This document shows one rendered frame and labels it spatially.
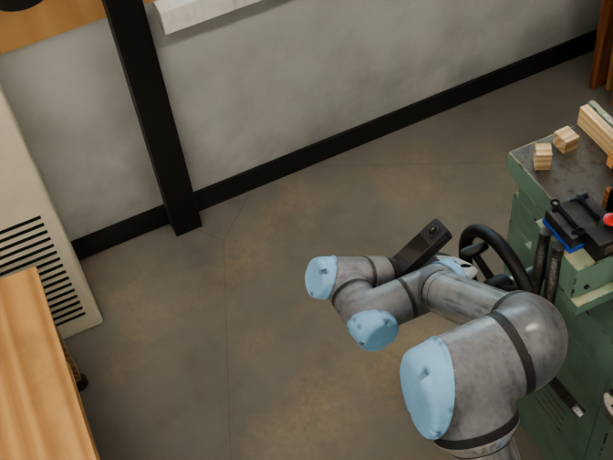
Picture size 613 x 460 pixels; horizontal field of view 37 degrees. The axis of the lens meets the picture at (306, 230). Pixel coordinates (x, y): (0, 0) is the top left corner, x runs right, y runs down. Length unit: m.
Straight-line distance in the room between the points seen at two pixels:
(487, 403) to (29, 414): 1.31
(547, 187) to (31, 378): 1.25
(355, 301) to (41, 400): 0.95
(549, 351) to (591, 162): 0.90
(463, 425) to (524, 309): 0.17
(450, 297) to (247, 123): 1.70
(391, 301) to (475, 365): 0.41
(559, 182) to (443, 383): 0.92
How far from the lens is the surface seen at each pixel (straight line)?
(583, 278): 1.82
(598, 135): 2.08
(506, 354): 1.19
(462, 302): 1.42
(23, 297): 2.45
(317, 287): 1.60
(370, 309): 1.55
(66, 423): 2.21
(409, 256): 1.70
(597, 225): 1.81
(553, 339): 1.22
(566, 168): 2.04
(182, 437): 2.73
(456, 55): 3.34
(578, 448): 2.41
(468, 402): 1.18
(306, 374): 2.77
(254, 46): 2.88
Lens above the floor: 2.36
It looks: 50 degrees down
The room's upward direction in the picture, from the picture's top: 8 degrees counter-clockwise
